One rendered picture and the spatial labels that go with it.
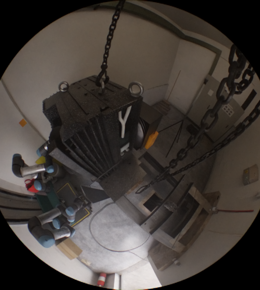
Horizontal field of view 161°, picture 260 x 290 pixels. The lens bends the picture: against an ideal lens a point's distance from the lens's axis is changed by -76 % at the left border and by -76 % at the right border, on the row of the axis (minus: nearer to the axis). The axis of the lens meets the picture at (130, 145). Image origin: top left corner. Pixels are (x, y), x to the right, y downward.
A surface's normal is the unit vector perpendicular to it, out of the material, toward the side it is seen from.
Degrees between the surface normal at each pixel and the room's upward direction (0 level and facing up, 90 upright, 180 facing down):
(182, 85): 90
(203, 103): 90
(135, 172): 0
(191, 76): 90
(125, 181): 0
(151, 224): 0
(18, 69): 90
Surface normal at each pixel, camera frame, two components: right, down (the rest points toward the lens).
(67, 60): 0.67, 0.66
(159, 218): 0.07, -0.49
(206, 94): -0.74, 0.56
